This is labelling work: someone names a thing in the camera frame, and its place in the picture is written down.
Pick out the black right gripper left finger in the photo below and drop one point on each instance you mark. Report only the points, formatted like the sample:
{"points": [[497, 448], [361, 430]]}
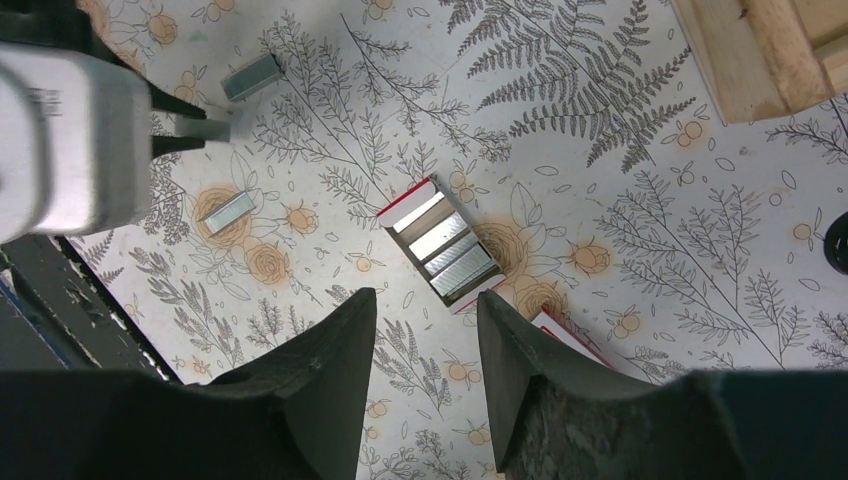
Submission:
{"points": [[295, 412]]}

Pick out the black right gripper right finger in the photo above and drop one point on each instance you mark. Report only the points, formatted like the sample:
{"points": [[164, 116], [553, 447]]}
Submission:
{"points": [[556, 414]]}

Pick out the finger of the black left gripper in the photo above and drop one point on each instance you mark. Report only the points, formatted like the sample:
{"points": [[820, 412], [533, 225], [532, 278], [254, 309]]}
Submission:
{"points": [[164, 102], [163, 145]]}

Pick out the silver staple strip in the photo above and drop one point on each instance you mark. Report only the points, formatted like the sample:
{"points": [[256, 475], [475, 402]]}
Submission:
{"points": [[204, 129], [252, 77], [228, 213]]}

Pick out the red staple box sleeve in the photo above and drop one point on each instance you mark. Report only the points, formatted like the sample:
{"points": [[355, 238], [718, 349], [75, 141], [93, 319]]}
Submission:
{"points": [[548, 324]]}

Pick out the red staple box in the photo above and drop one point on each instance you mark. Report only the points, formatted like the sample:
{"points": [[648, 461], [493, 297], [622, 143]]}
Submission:
{"points": [[441, 245]]}

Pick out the black stapler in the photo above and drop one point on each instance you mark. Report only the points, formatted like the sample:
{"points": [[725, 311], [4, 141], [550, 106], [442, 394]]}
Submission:
{"points": [[835, 244]]}

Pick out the wooden rack base tray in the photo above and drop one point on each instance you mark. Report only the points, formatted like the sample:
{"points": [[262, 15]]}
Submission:
{"points": [[767, 59]]}

